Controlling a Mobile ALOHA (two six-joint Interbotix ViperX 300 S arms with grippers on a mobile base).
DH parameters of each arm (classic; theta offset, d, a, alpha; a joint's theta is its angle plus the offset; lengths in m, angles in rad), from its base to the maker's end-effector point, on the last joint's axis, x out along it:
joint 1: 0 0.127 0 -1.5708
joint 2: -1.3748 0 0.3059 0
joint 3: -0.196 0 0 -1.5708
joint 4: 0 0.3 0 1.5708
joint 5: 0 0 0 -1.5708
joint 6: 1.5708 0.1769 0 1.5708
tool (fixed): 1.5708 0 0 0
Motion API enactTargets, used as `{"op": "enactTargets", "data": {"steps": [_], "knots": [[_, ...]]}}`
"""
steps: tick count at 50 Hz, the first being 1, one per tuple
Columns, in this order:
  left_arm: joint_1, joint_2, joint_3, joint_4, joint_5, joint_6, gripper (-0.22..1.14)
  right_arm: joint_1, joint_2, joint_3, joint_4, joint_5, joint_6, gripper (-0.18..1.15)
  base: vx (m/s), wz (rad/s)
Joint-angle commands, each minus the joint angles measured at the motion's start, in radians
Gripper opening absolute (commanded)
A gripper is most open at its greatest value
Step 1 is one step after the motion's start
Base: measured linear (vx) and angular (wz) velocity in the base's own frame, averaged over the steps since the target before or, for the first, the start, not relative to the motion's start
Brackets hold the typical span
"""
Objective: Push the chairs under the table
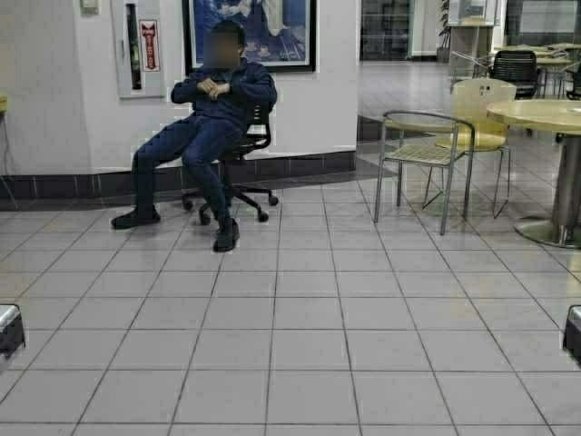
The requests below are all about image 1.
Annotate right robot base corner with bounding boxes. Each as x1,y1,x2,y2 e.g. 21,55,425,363
562,304,581,364

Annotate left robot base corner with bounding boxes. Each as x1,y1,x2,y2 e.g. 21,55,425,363
0,304,26,362

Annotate black office swivel chair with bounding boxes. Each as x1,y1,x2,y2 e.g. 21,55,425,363
182,100,280,226

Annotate seated person in dark clothes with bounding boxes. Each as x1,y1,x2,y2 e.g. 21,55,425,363
112,20,278,253

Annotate framed blue poster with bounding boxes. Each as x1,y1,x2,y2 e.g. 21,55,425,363
182,0,318,74

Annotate yellow wooden cafe chair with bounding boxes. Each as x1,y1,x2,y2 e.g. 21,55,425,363
431,78,517,216

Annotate red white extinguisher sign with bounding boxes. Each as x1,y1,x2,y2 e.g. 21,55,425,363
138,20,160,73

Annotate black mesh chair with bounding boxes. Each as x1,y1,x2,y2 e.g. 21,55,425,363
488,50,539,99

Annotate metal frame armchair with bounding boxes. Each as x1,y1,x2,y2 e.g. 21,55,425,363
373,110,476,235

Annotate fire extinguisher wall cabinet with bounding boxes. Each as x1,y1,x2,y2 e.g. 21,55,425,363
111,0,164,99

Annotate round yellow pedestal table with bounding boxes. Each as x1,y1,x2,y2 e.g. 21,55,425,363
487,99,580,250

